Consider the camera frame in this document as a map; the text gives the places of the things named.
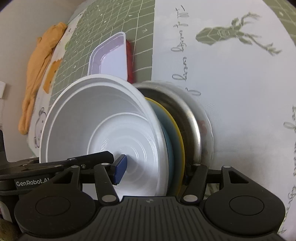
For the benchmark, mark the white floral plate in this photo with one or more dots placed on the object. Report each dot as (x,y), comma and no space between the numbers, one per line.
(190,97)

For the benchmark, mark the orange cloth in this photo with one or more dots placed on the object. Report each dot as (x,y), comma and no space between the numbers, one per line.
(36,67)

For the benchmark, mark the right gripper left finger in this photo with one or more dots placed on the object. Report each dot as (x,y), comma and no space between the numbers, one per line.
(107,176)

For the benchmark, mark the white disposable plastic bowl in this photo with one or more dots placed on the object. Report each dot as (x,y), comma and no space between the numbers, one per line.
(100,112)

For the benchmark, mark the white deer table runner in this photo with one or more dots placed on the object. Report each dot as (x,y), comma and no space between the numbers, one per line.
(252,113)

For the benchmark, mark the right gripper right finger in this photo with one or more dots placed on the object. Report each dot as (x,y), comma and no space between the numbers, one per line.
(195,190)

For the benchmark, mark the green checked tablecloth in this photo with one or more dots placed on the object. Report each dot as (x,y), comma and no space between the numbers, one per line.
(175,40)

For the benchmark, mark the stainless steel bowl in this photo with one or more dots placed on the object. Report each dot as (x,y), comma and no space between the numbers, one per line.
(181,113)

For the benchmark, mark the lilac rectangular plastic tray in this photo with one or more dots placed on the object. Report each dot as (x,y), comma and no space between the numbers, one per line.
(110,57)

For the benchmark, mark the blue enamel bowl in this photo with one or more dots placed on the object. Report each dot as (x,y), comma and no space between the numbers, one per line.
(167,124)

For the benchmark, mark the white yellow-rimmed ceramic bowl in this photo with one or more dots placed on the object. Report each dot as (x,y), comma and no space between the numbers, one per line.
(175,147)

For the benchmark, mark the cartoon print bedsheet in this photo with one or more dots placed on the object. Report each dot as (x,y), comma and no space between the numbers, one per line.
(42,101)

